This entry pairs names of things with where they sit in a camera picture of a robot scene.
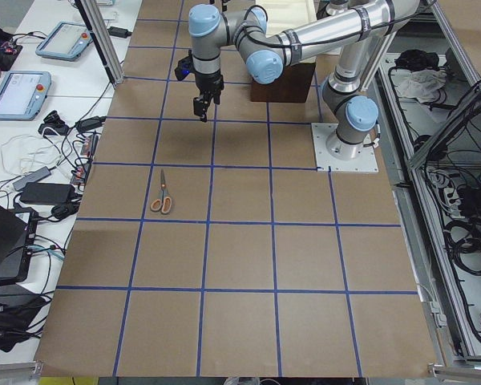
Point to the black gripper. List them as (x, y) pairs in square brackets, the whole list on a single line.
[(209, 83)]

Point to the cream plastic drawer box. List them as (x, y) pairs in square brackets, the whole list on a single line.
[(300, 11)]

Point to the grey orange scissors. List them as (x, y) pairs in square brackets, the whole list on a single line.
[(163, 204)]

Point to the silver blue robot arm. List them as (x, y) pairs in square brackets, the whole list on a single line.
[(266, 56)]

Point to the brown wooden drawer cabinet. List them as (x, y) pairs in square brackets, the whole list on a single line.
[(291, 87)]

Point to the upper blue teach pendant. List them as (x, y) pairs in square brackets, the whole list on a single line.
[(66, 42)]

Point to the blue teach pendant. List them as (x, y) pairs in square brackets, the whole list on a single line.
[(22, 94), (66, 42)]

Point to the black power adapter brick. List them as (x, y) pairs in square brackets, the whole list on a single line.
[(36, 193)]

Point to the lower blue teach pendant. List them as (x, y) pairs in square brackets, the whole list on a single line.
[(22, 94)]

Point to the white crumpled cloth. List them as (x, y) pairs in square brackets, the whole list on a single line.
[(424, 86)]

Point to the black laptop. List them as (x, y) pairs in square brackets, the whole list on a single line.
[(17, 233)]

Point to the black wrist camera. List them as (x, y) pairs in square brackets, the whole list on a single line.
[(184, 68)]

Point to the aluminium frame post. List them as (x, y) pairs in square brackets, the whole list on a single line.
[(92, 17)]

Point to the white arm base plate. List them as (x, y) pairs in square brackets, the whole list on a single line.
[(333, 155)]

